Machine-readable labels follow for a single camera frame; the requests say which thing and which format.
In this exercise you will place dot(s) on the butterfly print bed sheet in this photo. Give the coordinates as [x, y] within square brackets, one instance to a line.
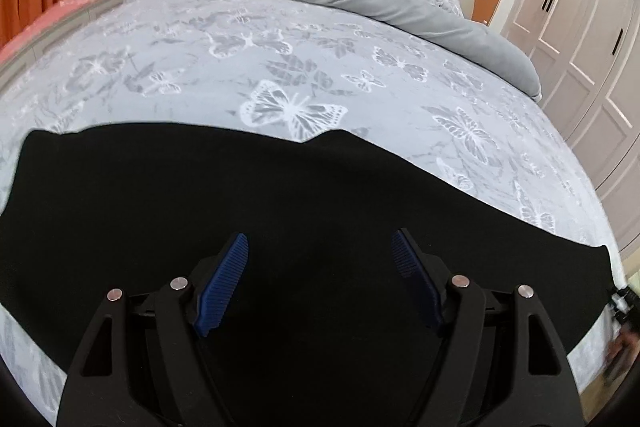
[200, 57]

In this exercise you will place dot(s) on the white drawer cabinet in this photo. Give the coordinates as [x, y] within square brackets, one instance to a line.
[65, 36]

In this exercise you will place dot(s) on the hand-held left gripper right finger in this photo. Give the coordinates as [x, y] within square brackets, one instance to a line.
[415, 282]

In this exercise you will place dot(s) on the white wardrobe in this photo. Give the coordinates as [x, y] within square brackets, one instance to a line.
[575, 7]

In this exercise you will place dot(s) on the pink cloth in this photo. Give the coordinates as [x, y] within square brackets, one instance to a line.
[50, 17]

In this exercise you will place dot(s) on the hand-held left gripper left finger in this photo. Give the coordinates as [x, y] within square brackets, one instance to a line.
[225, 282]

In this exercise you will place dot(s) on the black pants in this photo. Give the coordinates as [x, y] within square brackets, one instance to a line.
[300, 207]

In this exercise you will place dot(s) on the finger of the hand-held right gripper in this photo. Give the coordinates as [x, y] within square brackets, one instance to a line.
[620, 302]

